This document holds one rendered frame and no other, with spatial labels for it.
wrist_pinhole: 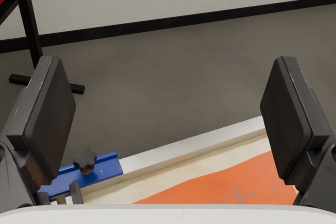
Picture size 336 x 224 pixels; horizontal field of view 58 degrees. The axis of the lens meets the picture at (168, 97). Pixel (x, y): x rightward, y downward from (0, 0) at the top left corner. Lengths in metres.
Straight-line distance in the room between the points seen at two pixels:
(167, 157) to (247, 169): 0.20
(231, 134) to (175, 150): 0.15
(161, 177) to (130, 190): 0.07
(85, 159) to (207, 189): 0.28
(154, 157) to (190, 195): 0.11
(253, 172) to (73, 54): 1.93
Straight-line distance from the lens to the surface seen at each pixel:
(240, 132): 0.78
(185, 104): 2.15
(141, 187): 0.69
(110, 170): 0.66
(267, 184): 0.77
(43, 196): 0.62
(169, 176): 0.71
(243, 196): 0.73
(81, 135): 1.94
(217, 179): 0.73
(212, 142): 0.74
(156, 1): 2.62
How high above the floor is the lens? 1.57
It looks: 47 degrees down
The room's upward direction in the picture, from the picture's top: 12 degrees clockwise
